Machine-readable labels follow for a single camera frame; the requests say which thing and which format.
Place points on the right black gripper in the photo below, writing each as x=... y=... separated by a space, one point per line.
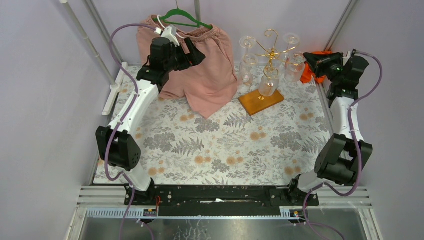
x=319 y=62

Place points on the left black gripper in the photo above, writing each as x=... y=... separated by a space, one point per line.
x=184 y=54

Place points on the ribbed clear wine glass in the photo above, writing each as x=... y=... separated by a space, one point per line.
x=295 y=67

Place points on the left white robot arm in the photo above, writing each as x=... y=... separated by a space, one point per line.
x=116 y=142

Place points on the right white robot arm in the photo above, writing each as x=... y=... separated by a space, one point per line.
x=340 y=163

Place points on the back clear wine glass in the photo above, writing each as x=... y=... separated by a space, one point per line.
x=292 y=40

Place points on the front clear wine glass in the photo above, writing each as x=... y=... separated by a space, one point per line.
x=269 y=81

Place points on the left clear wine glass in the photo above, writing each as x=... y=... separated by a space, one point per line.
x=248 y=61

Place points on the wooden rack base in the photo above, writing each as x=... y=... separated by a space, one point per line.
x=254 y=102

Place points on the orange cloth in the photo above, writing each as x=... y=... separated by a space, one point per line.
x=308 y=75

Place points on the pink shorts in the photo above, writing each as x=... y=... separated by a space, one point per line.
x=210 y=85

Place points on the green clothes hanger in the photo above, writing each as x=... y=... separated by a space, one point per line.
x=181 y=17

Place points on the floral tablecloth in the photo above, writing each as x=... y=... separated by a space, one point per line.
x=180 y=147

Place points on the gold wire glass rack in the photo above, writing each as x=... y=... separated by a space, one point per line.
x=276 y=58

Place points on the white wall bracket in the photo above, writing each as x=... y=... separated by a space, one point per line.
x=115 y=89

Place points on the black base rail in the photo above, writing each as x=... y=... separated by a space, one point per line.
x=219 y=201

